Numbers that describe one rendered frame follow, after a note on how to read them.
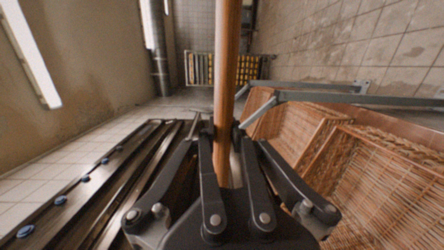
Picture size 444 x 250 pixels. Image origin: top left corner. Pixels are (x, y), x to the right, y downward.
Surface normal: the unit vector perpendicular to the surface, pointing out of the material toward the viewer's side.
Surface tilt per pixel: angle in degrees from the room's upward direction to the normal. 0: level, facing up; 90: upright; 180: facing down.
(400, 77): 0
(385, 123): 0
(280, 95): 90
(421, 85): 0
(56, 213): 90
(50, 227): 90
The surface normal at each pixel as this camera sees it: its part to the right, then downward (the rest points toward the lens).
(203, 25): 0.05, 0.41
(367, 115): -1.00, -0.02
